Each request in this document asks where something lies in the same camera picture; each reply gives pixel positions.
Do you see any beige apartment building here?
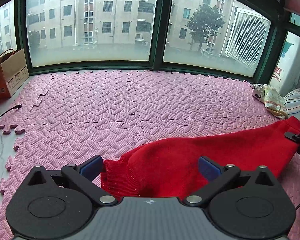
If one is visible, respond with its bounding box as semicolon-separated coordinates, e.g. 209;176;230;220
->
0;0;240;53

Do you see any white spotted cloth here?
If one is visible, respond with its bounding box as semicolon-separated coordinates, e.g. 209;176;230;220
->
251;83;266;101

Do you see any red knit sweater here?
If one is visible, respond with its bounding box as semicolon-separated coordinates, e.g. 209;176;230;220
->
100;116;300;202

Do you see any dark green window frame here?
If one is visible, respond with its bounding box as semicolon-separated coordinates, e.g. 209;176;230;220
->
0;0;300;86

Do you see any brown cardboard box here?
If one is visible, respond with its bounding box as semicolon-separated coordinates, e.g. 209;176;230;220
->
0;48;30;101

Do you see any pink foam puzzle mat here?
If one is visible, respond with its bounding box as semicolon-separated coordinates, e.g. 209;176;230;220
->
0;70;300;240

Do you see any blue striped garment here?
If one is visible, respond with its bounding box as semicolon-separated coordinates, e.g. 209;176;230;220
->
283;87;300;123

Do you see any black cable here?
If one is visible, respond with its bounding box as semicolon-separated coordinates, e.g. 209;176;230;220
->
0;104;22;125

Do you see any pale yellow striped garment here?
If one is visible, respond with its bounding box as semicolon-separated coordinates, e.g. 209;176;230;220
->
262;84;289;119

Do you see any white printed carton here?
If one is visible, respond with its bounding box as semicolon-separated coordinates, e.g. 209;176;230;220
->
268;31;300;96

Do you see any white louvred grille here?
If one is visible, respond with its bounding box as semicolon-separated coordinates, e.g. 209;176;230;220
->
225;8;271;69

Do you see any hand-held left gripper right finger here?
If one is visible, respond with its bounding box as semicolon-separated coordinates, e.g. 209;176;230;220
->
183;155;278;205

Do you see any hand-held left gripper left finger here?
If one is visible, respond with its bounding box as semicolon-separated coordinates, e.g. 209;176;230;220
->
24;155;118;205

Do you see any green tree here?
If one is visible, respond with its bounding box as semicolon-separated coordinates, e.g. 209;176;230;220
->
186;3;226;53

